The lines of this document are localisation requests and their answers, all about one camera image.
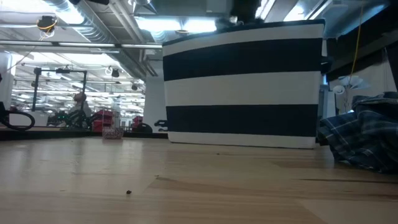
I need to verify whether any white floor lamp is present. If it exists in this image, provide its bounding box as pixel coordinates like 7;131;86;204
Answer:
331;75;371;114

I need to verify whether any black curved clamp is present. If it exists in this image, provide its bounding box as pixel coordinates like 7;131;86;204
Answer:
154;119;169;133

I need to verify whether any red storage bin rack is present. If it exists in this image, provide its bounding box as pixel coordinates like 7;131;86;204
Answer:
131;115;145;131
91;109;114;133

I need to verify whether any silver ventilation duct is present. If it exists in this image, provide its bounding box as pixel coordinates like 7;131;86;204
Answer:
43;0;158;80

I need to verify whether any black table edge rail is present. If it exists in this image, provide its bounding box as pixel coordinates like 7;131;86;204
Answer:
0;129;169;141

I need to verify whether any black cable loop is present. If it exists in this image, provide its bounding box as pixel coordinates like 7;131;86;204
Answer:
0;101;36;132

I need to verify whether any blue plaid shirt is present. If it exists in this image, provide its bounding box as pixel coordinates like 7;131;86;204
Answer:
317;91;398;174

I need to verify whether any navy white striped fabric basket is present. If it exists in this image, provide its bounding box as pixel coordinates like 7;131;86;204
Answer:
161;19;333;149

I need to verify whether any person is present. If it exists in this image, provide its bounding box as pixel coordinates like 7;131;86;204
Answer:
68;92;93;127

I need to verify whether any black metal frame stand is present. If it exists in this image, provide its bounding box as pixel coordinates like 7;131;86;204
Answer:
30;66;89;128

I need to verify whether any yellow hanging cable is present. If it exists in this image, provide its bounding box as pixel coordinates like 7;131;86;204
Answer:
349;0;365;79

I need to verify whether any black ceiling cable reel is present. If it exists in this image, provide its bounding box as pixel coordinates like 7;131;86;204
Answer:
36;15;58;34

